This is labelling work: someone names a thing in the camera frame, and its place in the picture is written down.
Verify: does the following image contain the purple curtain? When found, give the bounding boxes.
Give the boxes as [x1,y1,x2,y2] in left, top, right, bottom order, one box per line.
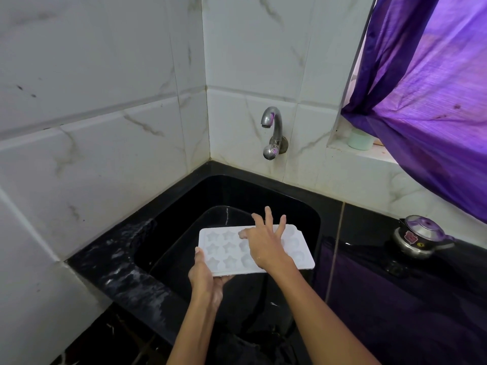
[341,0,487,225]

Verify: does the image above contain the chrome wall tap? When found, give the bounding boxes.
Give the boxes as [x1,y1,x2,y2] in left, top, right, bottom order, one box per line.
[260,106,289,161]

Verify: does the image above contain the person's left hand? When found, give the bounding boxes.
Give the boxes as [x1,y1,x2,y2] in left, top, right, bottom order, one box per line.
[188,247,234,311]

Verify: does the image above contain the pale green container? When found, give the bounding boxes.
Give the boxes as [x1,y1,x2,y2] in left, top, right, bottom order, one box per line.
[347,127,375,151]

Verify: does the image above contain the black stone sink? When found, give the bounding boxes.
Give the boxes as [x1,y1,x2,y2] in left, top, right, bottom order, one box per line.
[133,175,322,339]

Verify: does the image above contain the steel pressure cooker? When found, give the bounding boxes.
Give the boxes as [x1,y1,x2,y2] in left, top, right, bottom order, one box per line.
[392,215,456,260]

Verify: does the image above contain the white star mould ice tray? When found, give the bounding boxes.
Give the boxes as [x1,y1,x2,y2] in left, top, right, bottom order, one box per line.
[198,224,316,277]

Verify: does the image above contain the person's left forearm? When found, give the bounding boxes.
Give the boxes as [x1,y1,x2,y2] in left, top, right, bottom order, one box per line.
[167,296,219,365]

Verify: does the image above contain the person's right forearm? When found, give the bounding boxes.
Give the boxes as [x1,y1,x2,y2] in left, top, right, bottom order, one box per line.
[269,259,382,365]

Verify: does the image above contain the person's right hand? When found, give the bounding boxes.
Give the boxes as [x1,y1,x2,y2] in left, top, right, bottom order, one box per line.
[238,206,294,273]

